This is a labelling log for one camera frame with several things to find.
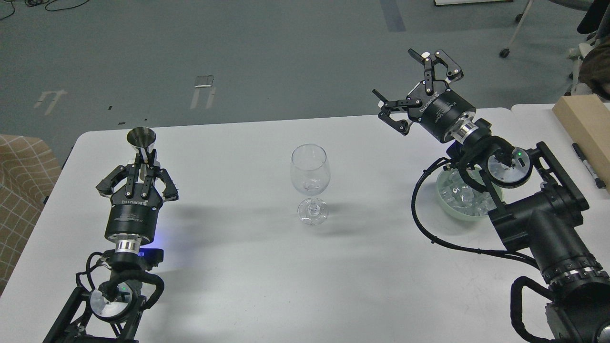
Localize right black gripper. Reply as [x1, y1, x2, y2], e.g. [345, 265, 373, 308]
[372, 49, 476, 143]

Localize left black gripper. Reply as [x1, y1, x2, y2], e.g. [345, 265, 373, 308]
[96, 165, 179, 244]

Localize steel cone jigger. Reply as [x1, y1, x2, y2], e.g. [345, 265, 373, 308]
[126, 127, 159, 184]

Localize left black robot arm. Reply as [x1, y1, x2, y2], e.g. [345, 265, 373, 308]
[44, 159, 178, 343]

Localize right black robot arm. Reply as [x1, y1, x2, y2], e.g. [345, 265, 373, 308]
[372, 49, 610, 343]

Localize green bowl with ice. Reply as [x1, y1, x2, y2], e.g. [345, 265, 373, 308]
[436, 167, 496, 222]

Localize clear wine glass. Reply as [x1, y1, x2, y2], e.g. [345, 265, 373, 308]
[290, 143, 331, 225]

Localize beige checkered chair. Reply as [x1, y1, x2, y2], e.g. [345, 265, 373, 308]
[0, 134, 61, 292]

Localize rolling office chair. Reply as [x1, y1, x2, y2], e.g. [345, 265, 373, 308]
[498, 0, 595, 95]

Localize light wooden box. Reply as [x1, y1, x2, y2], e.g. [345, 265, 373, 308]
[552, 95, 610, 192]

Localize seated person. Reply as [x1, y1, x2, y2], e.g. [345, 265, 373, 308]
[577, 0, 610, 101]

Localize black marker pen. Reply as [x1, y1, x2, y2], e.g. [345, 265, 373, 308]
[571, 142, 606, 189]

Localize black floor cables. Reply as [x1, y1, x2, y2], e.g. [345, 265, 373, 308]
[0, 0, 91, 20]

